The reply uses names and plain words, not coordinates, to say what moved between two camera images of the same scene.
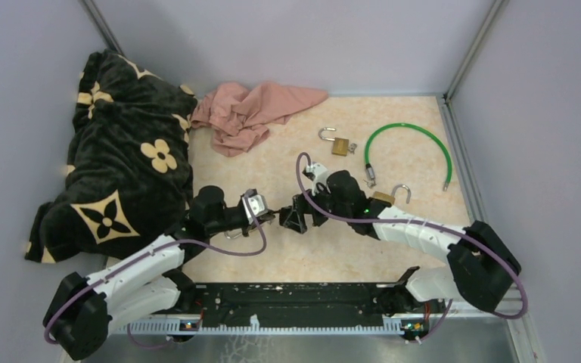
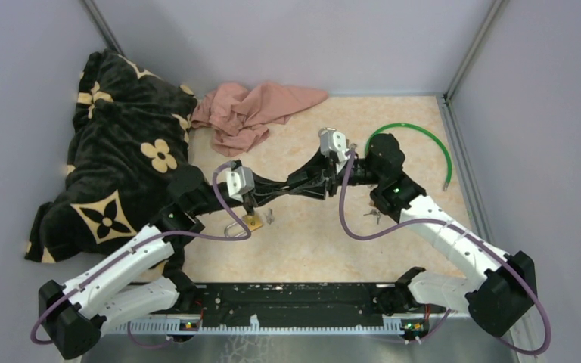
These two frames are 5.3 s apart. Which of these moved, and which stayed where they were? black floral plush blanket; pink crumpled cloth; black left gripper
Moved: black left gripper
Stayed: pink crumpled cloth; black floral plush blanket
